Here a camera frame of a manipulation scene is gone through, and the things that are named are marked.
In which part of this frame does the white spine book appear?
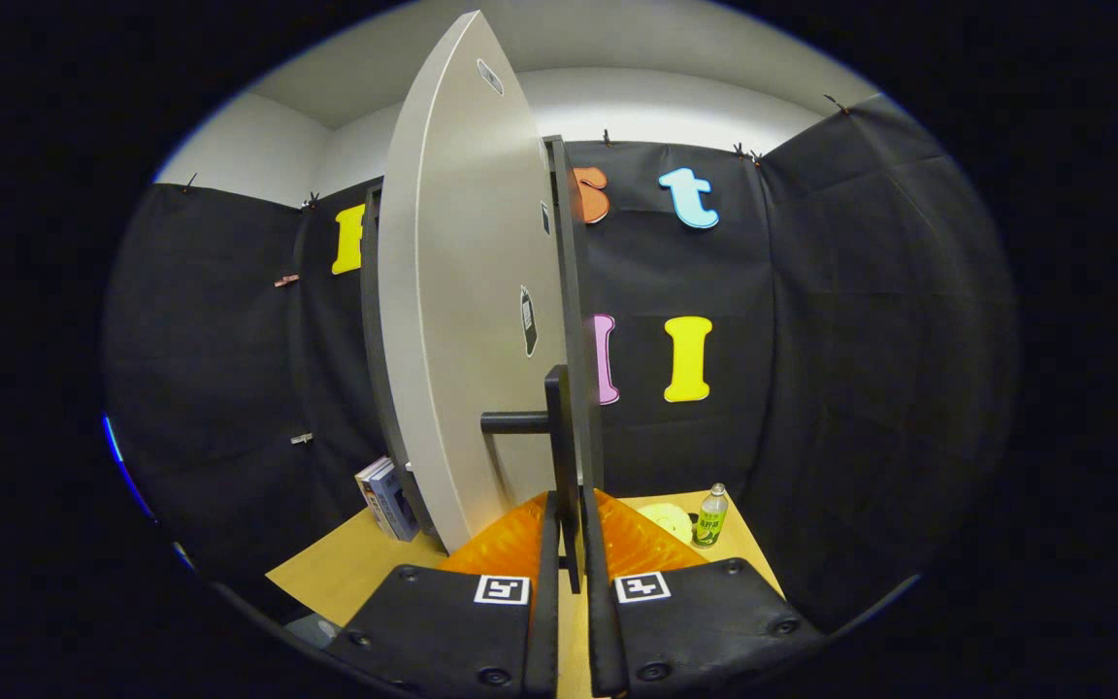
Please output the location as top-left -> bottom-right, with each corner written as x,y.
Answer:
355,456 -> 395,535

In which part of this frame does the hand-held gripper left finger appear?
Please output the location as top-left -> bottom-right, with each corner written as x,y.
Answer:
324,490 -> 561,699

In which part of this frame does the pale yellow cabbage toy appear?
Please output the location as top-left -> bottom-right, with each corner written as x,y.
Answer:
637,502 -> 695,546

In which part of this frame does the green label drink bottle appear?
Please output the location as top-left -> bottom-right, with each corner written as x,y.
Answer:
693,483 -> 730,549

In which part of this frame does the dark framed shoe cabinet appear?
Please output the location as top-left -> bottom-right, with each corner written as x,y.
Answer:
360,136 -> 609,545

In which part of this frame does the blue cover book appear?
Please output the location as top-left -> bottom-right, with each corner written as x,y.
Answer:
368,464 -> 420,543

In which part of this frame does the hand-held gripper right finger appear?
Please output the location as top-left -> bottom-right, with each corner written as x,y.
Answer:
581,488 -> 827,699

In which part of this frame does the black backdrop cloth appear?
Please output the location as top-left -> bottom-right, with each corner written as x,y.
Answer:
103,94 -> 1021,637

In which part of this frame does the black door handle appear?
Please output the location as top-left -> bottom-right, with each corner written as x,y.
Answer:
479,364 -> 585,595

